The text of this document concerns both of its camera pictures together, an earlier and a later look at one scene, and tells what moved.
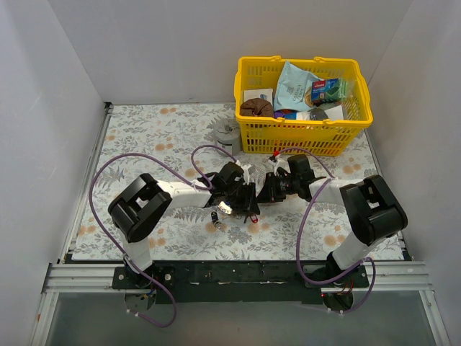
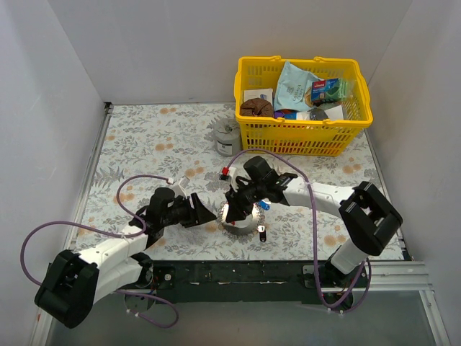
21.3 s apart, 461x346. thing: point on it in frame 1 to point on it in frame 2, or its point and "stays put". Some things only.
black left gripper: x=246 y=200 to x=192 y=210
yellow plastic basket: x=318 y=138 stays put
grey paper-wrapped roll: x=227 y=134 stays put
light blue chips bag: x=293 y=89 stays put
